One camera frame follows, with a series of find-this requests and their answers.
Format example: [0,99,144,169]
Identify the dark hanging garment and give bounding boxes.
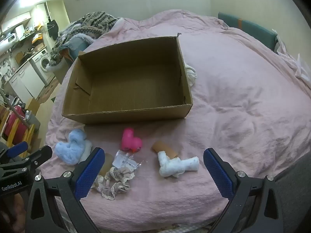
[47,19,60,39]

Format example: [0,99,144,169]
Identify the teal headboard cushion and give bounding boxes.
[217,12,279,52]

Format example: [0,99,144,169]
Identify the pink blanket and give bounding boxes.
[40,9,311,232]

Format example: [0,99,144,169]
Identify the white washing machine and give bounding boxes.
[31,49,57,86]

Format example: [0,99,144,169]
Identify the white crumpled cloth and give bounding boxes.
[183,62,197,87]

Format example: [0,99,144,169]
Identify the brown cardboard tube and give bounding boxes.
[151,141,179,158]

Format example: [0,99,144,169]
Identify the grey cloth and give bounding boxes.
[264,150,311,233]

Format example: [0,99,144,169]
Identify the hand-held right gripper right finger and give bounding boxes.
[203,148,285,233]

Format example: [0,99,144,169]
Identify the white kitchen cabinet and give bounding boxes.
[5,63,46,100]

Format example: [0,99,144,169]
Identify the pink rubber duck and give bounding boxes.
[121,128,143,154]

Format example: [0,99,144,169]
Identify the yellow wooden rack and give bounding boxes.
[0,104,36,159]

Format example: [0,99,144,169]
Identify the red bag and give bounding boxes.
[3,104,29,139]

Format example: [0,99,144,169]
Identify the grey blue fleece blanket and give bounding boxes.
[62,34,95,59]

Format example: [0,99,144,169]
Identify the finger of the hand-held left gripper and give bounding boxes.
[0,141,29,162]
[15,145,53,174]

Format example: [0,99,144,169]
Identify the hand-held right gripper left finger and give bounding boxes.
[25,147,106,233]

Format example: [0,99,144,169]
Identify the light blue plush heart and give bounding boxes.
[54,129,86,165]

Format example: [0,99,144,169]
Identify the beige lace scrunchie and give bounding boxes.
[91,166,135,201]

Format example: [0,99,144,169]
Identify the patterned knit blanket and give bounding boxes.
[46,12,124,69]

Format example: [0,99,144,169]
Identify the brown cardboard box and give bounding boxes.
[61,36,193,125]

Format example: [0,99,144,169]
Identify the clear plastic packet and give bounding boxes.
[112,150,143,173]

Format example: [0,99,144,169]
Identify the white striped cloth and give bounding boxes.
[274,35,311,83]

